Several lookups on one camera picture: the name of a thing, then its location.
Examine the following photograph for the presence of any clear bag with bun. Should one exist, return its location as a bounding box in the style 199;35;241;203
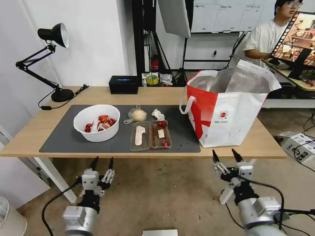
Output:
123;104;148;125

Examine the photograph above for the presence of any black tissue box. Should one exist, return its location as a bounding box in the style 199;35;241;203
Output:
108;75;139;95

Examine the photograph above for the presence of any yellow tape roll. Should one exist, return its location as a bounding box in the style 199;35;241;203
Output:
145;74;159;86

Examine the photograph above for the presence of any clear tray with white food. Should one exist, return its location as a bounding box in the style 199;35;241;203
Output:
130;120;151;152

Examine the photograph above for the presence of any white cardboard box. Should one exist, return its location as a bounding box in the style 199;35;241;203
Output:
280;131;315;165

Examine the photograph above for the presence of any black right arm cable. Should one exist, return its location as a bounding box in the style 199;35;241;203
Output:
245;180;286;230

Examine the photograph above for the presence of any black lamp power cable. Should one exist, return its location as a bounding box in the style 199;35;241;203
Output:
38;84;90;110

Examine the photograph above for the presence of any red device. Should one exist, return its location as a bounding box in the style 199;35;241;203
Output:
150;55;161;71

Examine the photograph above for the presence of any computer monitor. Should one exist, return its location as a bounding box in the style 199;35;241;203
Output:
269;10;315;65

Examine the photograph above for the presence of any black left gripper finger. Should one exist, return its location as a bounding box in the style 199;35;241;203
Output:
101;157;115;184
89;156;99;171

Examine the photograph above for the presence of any wooden office desk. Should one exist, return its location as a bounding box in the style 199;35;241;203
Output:
261;58;315;109

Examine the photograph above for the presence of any dark grey desk mat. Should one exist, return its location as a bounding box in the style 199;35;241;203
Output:
39;105;201;153

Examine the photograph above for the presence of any black shelf frame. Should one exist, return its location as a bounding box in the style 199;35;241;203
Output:
131;0;158;87

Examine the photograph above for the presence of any white table leg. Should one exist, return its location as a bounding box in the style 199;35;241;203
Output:
32;157;77;204

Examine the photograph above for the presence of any white robot front shell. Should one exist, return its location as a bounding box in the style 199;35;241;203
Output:
142;229;178;236

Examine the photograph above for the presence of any clear tray with red sauce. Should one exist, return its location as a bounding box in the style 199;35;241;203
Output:
150;119;173;150

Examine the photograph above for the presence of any whiteboard with printed sheets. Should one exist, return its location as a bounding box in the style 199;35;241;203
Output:
190;0;279;34

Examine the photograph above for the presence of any red and white takeout bag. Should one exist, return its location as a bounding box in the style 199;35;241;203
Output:
179;60;282;148

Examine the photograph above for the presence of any person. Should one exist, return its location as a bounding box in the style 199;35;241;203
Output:
242;0;305;67

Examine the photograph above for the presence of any black light tripod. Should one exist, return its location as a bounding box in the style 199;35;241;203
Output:
152;30;189;87

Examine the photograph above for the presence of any white round bin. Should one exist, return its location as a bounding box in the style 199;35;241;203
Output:
0;196;28;236

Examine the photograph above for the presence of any black monitor stand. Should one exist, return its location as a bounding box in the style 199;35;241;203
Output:
287;48;315;80

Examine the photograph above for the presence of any black desk lamp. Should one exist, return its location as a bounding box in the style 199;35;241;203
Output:
15;22;74;103

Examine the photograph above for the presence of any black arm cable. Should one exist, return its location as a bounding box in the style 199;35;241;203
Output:
42;176;85;236
245;180;286;230

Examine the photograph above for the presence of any white round bowl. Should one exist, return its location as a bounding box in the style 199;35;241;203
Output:
73;104;121;143

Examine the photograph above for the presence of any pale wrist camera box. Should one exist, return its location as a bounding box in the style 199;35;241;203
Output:
237;165;254;183
81;169;100;195

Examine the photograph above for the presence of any black floor cable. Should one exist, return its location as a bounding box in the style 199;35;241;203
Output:
292;139;315;173

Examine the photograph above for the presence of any white softbox panel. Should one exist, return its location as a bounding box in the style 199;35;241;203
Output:
157;0;192;39

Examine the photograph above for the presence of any crumpled white tissue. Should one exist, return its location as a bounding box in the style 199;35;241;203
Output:
151;108;166;120

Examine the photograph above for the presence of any white flat food piece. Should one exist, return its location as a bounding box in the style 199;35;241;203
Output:
134;125;146;146

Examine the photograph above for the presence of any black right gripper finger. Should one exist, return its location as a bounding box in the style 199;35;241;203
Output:
212;149;229;175
231;148;247;168

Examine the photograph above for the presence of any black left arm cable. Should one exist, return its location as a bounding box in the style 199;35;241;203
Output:
42;176;85;236

